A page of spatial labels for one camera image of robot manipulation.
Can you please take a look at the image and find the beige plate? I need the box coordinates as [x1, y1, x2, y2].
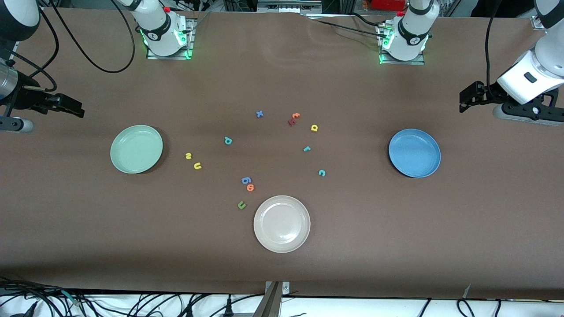
[253, 195, 311, 254]

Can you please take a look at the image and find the green plate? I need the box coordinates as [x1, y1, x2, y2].
[110, 125, 163, 174]

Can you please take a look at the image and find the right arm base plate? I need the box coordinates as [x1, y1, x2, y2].
[147, 18, 196, 60]

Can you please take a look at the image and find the blue plate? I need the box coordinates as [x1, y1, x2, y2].
[389, 129, 441, 178]

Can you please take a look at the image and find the red box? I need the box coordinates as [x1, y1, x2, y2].
[370, 0, 408, 11]

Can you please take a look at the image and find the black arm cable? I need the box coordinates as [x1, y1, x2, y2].
[484, 11, 501, 95]
[0, 0, 135, 93]

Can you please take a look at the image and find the black thick cable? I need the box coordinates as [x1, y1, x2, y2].
[0, 276, 62, 300]

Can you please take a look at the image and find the teal cable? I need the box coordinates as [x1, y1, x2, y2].
[57, 288, 82, 306]

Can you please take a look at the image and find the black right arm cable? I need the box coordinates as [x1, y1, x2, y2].
[0, 0, 135, 93]

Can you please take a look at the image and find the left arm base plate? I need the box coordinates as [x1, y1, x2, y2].
[379, 22, 426, 66]

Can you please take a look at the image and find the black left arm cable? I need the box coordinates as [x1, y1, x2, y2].
[484, 11, 501, 95]

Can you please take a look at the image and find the black cable on table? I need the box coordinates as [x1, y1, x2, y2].
[308, 12, 389, 37]

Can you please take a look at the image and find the black looped cable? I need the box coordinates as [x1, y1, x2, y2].
[456, 299, 476, 317]

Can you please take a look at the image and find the aluminium profile beam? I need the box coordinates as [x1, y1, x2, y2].
[253, 281, 290, 317]

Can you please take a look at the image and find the brown table cover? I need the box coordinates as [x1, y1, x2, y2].
[0, 8, 564, 300]

